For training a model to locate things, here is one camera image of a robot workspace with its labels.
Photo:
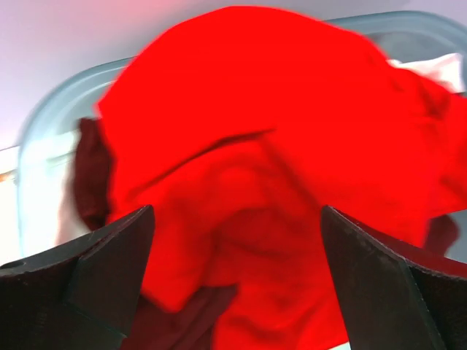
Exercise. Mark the red t shirt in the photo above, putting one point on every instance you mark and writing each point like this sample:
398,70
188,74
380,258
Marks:
237,127

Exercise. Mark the translucent blue plastic bin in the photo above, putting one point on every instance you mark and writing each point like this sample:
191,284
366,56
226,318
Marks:
46,212

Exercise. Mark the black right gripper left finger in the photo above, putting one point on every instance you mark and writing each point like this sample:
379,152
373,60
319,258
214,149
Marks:
78,295

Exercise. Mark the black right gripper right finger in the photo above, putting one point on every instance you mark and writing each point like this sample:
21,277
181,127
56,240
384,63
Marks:
393,295

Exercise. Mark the white cloth in bin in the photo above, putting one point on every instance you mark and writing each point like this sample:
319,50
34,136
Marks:
447,70

